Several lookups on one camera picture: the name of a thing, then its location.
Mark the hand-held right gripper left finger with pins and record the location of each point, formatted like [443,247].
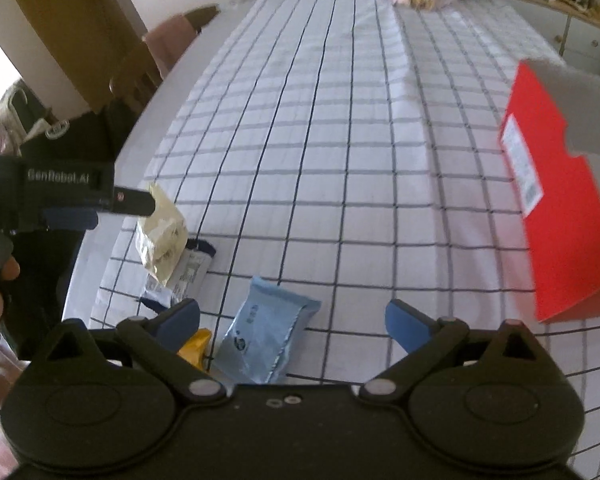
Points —
[177,321]

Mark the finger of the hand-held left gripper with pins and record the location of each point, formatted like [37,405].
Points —
[75,219]
[135,200]

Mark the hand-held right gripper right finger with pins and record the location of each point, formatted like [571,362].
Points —
[405,322]

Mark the cream snack packet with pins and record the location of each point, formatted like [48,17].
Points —
[162,240]

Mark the light blue snack packet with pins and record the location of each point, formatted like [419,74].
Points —
[265,330]

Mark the red cardboard box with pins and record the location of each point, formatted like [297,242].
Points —
[555,210]

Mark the yellow snack packet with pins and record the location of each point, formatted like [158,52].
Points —
[197,345]

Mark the white blue snack packet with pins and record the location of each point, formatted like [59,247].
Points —
[190,270]

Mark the black bag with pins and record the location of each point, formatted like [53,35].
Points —
[95,130]

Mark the pile of clothes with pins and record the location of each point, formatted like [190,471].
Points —
[5,125]

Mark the wooden chair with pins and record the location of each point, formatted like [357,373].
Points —
[130,85]

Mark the brown wooden door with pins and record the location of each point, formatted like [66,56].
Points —
[70,35]

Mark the pink cloth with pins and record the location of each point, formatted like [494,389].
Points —
[167,42]

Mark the white black checked tablecloth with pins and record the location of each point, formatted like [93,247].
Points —
[355,160]

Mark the white cabinet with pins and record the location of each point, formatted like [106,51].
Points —
[580,35]

